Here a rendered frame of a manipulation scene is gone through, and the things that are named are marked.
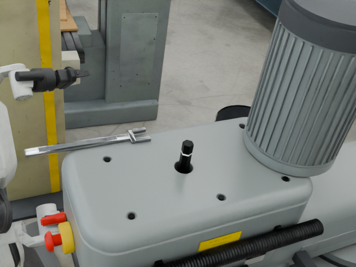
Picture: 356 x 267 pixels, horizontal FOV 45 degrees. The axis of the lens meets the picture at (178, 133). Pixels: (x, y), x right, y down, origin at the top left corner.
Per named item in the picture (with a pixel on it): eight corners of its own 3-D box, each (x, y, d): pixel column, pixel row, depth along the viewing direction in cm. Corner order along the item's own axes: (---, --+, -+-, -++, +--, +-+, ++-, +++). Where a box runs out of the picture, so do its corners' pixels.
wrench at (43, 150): (26, 162, 78) (26, 158, 78) (23, 148, 81) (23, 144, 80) (150, 141, 87) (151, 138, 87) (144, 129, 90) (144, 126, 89)
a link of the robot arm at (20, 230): (62, 240, 142) (21, 250, 140) (58, 214, 145) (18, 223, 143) (59, 237, 136) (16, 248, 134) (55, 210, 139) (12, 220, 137)
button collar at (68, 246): (64, 260, 81) (63, 241, 78) (58, 236, 85) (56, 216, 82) (75, 258, 82) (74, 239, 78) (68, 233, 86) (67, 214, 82)
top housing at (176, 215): (88, 304, 75) (88, 250, 65) (58, 197, 93) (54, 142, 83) (300, 238, 93) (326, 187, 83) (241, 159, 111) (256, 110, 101)
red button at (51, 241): (47, 257, 80) (46, 245, 78) (43, 241, 83) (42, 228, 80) (65, 253, 81) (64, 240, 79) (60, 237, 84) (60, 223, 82)
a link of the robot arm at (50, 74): (63, 96, 170) (36, 98, 161) (58, 73, 170) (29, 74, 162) (80, 85, 161) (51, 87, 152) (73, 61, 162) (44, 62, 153)
